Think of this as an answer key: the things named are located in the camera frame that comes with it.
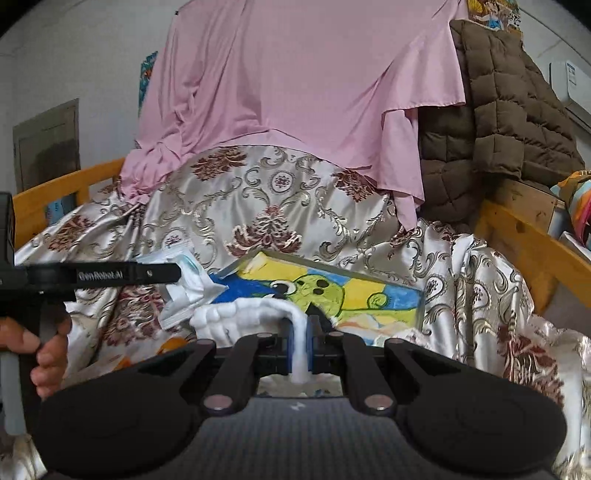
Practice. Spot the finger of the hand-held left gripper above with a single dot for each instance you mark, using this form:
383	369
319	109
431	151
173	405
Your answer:
159	273

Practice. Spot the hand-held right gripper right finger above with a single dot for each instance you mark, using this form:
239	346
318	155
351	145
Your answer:
316	350

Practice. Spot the grey wall panel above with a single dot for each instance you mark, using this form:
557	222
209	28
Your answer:
46	147

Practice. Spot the light wooden board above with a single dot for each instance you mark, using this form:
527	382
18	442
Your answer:
526	203

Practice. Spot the white and blue packet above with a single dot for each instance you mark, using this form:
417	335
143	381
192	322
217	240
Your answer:
194	293

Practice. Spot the brown quilted jacket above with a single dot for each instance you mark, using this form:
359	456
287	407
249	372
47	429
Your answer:
498	115

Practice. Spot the colourful wall poster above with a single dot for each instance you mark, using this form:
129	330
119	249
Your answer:
494	14

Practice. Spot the wooden bed frame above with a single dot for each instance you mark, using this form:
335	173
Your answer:
521	240

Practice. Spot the colourful patterned scarf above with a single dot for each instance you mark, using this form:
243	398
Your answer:
579	198

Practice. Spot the white air conditioner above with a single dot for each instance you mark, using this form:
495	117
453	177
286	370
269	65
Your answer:
577	87

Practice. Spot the white towel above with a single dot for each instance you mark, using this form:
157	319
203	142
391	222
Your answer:
231	318

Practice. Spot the person's left hand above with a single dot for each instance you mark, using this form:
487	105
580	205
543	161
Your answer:
51	355

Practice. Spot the pink shirt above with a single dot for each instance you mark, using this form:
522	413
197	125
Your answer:
300	92

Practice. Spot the cartoon print storage box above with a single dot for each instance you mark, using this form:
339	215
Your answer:
360	300

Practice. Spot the white shelf board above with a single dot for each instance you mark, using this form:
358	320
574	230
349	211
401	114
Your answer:
577	244

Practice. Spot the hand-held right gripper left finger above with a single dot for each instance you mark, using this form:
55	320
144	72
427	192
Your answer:
285	350

